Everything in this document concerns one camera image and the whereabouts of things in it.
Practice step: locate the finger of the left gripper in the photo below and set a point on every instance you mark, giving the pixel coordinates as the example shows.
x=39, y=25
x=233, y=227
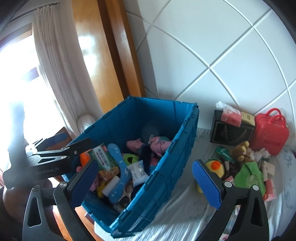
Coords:
x=71, y=145

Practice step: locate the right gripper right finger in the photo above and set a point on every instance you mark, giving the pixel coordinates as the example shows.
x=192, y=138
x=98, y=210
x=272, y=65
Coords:
x=251, y=222

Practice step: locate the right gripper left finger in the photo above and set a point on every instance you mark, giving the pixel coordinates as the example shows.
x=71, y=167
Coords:
x=39, y=222

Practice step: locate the green orange medicine box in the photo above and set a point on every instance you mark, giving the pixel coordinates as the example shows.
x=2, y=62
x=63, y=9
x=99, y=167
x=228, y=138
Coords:
x=108, y=167

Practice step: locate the pink pig plush orange dress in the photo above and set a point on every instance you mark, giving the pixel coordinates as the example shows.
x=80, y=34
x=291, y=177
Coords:
x=156, y=145

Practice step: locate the white cylinder roll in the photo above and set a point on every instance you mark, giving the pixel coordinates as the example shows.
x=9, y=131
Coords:
x=110, y=186

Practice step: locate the yellow duck plush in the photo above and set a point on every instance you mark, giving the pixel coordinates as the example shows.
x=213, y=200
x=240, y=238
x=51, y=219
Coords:
x=214, y=171

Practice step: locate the green lotus leaf plush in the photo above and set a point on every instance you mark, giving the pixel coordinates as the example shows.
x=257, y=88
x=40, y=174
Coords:
x=248, y=176

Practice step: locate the pink white tissue box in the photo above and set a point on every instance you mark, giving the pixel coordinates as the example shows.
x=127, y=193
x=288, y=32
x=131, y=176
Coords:
x=270, y=193

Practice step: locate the brown bear plush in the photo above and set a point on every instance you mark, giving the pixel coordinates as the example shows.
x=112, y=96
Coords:
x=243, y=153

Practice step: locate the white paper card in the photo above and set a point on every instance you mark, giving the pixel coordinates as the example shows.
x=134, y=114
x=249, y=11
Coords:
x=267, y=169

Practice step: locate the white bunny plush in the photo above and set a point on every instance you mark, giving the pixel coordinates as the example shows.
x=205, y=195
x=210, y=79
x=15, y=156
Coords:
x=261, y=154

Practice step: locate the black gift bag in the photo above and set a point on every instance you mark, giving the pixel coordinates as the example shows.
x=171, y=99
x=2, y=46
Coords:
x=226, y=134

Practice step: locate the blue plastic storage crate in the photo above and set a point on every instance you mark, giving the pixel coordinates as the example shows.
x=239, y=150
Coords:
x=139, y=117

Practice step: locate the red hard carry case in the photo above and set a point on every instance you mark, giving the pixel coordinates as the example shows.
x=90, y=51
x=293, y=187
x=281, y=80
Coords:
x=271, y=132

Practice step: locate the pink tissue pack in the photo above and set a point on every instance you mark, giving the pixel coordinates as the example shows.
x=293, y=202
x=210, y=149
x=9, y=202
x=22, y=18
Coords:
x=230, y=115

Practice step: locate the beige small box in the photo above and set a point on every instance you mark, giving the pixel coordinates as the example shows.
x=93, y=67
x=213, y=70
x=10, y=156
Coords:
x=248, y=118

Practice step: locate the white curtain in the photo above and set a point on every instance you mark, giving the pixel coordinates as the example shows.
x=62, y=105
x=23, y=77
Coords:
x=62, y=66

